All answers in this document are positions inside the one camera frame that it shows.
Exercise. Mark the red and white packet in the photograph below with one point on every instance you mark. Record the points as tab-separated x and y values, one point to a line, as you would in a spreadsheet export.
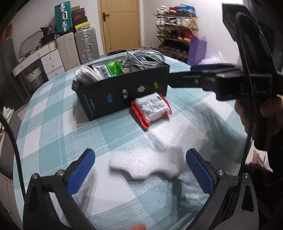
150	108

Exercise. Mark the beige suitcase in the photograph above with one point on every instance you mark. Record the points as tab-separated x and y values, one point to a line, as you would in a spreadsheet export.
68	51

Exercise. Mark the person's left hand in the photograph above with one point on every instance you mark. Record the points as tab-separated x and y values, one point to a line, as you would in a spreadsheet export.
138	227

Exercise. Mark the wooden shoe rack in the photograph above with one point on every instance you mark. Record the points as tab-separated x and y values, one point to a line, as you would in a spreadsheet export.
175	28

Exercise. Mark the white foam sheet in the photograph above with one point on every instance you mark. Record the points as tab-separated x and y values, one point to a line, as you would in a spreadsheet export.
140	162

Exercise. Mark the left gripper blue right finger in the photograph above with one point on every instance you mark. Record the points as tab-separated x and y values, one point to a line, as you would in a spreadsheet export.
203	171

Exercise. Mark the purple bag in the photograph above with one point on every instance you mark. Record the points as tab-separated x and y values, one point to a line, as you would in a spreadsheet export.
197	50

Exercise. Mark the striped laundry basket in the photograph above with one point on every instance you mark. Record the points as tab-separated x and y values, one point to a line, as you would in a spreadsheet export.
35	79

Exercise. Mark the grey side cabinet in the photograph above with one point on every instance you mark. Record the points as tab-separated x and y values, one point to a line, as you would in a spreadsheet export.
7	154

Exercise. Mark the black bag on desk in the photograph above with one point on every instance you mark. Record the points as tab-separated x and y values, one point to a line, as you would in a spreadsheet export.
48	34

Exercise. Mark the teal checkered tablecloth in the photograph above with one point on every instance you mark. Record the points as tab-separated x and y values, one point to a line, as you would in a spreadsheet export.
55	131

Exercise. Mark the light green tissue pack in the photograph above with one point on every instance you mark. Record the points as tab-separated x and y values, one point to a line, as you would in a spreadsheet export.
7	113

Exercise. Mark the stacked shoe boxes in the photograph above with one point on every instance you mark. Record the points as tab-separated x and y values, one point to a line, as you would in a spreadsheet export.
79	19

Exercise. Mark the black storage box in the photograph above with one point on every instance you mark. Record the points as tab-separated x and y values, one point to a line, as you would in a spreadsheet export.
114	94

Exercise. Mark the teal suitcase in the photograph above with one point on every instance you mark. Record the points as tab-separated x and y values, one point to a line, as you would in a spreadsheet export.
63	17

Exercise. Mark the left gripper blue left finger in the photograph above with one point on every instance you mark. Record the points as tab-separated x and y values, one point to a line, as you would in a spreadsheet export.
78	171

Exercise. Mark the white drawer desk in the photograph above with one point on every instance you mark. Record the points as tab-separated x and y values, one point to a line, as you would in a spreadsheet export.
48	57

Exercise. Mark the oval mirror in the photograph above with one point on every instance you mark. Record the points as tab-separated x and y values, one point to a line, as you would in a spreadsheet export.
31	42

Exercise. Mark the person's right hand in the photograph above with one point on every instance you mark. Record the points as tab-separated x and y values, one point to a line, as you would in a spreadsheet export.
263	123

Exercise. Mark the wooden door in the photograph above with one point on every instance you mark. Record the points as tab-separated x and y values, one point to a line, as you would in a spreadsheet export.
120	25

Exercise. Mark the silver suitcase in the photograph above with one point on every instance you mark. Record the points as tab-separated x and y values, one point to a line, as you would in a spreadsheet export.
87	46

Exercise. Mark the white plastic bag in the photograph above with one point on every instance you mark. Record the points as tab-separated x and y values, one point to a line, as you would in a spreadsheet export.
212	60

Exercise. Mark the green and white packet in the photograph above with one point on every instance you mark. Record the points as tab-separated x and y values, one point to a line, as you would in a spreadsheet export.
109	69

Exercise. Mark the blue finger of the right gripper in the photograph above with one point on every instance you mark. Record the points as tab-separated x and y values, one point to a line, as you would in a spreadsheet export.
206	67
187	79

